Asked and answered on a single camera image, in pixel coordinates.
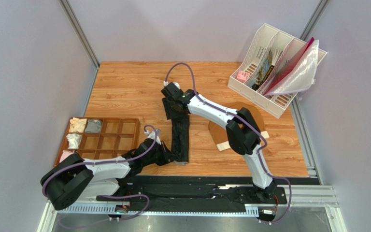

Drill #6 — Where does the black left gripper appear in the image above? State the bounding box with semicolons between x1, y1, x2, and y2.
142;141;177;167

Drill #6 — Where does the black striped underwear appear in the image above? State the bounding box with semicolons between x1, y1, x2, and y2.
171;115;190;165

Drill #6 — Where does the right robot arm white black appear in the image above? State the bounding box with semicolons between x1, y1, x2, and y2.
161;81;277;197

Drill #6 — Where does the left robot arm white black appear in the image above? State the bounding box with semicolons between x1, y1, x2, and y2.
40;129;178;210

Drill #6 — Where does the orange ribbed underwear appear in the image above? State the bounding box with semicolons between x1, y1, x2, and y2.
208;101;270;152

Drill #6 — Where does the grey rolled underwear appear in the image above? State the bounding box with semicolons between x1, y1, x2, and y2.
84;119;103;133

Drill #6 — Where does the cream rolled underwear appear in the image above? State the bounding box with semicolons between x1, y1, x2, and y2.
69;117;87;133

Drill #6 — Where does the white rolled underwear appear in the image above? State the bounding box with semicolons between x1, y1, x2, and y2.
66;133;82;149

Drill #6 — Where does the pink rolled underwear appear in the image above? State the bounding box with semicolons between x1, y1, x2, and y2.
59;150;74;163

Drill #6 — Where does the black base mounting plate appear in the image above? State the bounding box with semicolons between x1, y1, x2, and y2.
112;175;288;213

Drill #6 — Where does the wooden compartment tray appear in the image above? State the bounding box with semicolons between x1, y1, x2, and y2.
54;117;140;166

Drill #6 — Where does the pink sticky note pad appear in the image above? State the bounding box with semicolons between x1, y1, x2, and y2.
236;70;251;83

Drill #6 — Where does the illustrated booklet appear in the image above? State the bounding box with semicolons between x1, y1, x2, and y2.
246;47;283;91

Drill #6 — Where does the white plastic file rack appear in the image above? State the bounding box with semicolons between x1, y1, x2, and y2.
228;24;326;118

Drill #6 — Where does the red plastic folder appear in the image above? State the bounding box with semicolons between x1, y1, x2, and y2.
259;37;314;96

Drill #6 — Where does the clear bubble plastic folder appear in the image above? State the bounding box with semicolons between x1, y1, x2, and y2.
266;39;319;96

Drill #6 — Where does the aluminium rail frame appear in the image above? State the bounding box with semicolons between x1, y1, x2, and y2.
37;96;348;232

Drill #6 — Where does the left aluminium corner post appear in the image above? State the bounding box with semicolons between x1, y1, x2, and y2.
58;0;100;70

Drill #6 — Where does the aluminium corner post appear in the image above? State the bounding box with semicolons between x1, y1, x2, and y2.
58;0;100;70
300;0;330;41

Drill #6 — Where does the right aluminium corner post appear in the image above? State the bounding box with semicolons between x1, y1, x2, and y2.
300;0;330;41

